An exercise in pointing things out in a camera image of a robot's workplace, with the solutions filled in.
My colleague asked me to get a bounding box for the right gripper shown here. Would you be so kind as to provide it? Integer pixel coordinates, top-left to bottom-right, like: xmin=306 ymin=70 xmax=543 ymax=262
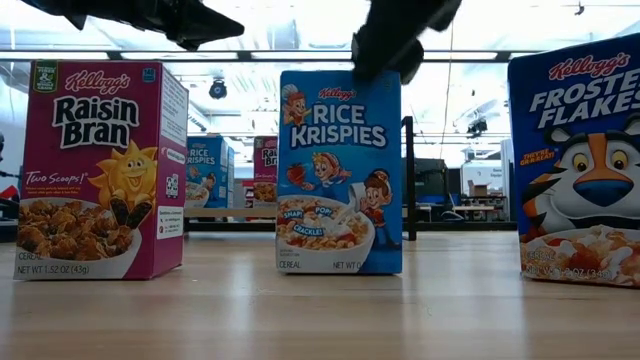
xmin=351 ymin=0 xmax=464 ymax=86

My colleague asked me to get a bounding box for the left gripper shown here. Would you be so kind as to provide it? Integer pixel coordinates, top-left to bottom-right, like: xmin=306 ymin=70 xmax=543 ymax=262
xmin=19 ymin=0 xmax=246 ymax=51

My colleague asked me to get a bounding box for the Raisin Bran cereal box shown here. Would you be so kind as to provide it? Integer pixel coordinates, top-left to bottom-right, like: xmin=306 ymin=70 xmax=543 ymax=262
xmin=13 ymin=59 xmax=190 ymax=281
xmin=252 ymin=135 xmax=279 ymax=210

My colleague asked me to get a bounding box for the Frosted Flakes cereal box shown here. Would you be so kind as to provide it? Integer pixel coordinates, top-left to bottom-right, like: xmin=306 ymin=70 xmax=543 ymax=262
xmin=507 ymin=33 xmax=640 ymax=290

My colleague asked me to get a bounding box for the wooden shelf board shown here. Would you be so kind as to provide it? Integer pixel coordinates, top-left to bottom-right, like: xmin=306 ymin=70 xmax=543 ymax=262
xmin=183 ymin=207 xmax=279 ymax=220

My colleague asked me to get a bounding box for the black background workstation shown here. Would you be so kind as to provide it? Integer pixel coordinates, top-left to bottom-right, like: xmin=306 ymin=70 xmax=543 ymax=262
xmin=414 ymin=158 xmax=449 ymax=222

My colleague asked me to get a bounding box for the white background panel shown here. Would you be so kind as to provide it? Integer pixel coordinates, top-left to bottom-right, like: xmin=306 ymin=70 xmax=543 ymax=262
xmin=460 ymin=158 xmax=507 ymax=197

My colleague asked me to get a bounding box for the black round hanging camera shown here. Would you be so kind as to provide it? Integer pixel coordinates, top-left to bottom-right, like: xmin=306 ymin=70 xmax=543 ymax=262
xmin=208 ymin=77 xmax=229 ymax=100

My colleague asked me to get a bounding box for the thin black hanging cable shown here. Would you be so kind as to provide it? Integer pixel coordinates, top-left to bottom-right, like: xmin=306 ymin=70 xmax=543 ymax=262
xmin=439 ymin=22 xmax=455 ymax=161

